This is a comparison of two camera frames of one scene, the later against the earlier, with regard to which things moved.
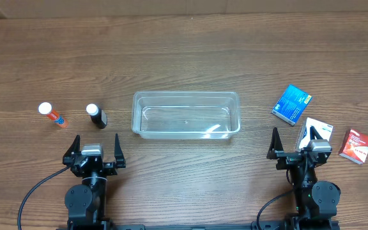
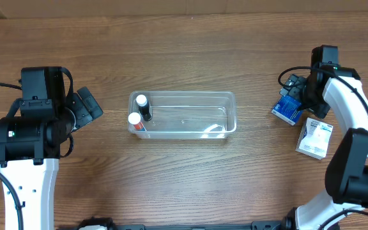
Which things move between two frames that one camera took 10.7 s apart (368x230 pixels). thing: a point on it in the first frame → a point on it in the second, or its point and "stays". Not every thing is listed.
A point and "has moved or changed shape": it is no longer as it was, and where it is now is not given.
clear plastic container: x=188 y=115 stays
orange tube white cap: x=45 y=108 has moved or changed shape
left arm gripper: x=94 y=163 → x=84 y=107
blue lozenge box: x=292 y=105 stays
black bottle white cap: x=98 y=115 → x=144 y=107
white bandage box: x=312 y=130 stays
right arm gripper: x=294 y=158 → x=293 y=87
